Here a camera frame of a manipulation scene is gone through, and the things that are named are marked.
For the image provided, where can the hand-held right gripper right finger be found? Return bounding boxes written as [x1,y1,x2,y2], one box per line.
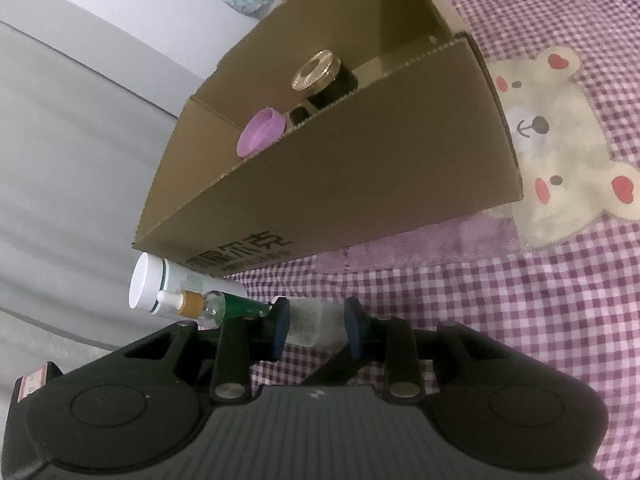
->
[344,296,556,402]

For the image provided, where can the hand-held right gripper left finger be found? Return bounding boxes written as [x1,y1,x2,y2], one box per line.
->
[122,297,292,403]

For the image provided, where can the green glass dropper bottle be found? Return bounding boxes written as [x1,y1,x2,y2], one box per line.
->
[157,289,273,327]

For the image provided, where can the brown cardboard box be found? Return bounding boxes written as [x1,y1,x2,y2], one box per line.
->
[131,0,525,277]

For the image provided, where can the black jar with gold cap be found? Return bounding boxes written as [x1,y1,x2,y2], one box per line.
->
[291,50,359,111]

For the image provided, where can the white cosmetic tube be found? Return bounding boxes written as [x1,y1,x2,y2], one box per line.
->
[129,252,248,322]

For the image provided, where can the pink plastic cup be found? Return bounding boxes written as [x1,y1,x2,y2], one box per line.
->
[236,107,287,160]

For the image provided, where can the pink checkered bear blanket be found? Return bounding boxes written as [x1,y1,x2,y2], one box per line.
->
[220,0,640,480]

